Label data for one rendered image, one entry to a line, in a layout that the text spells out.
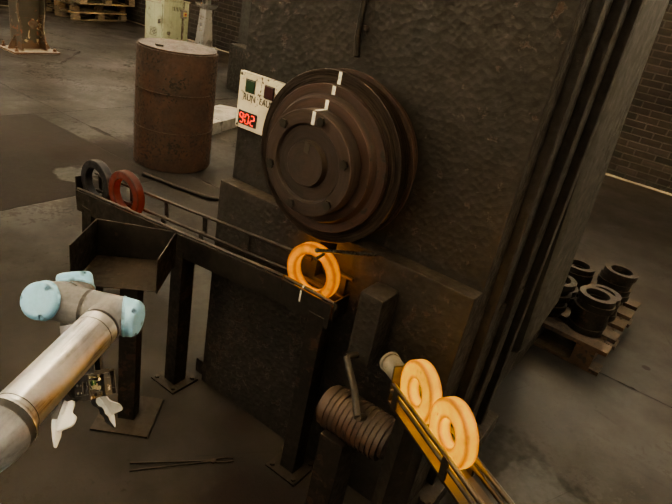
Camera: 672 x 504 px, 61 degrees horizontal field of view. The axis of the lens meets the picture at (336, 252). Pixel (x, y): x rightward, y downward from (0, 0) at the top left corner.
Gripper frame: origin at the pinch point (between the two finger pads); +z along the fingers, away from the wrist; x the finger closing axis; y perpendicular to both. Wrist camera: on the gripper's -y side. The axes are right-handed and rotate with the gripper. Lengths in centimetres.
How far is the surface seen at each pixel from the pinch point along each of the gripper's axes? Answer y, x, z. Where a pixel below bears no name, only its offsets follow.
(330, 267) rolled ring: 32, 64, -31
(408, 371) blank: 57, 49, -2
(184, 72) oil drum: -143, 228, -187
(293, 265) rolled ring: 18, 66, -33
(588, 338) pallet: 89, 232, 18
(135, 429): -54, 65, 16
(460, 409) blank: 73, 34, 4
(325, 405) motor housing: 29, 54, 7
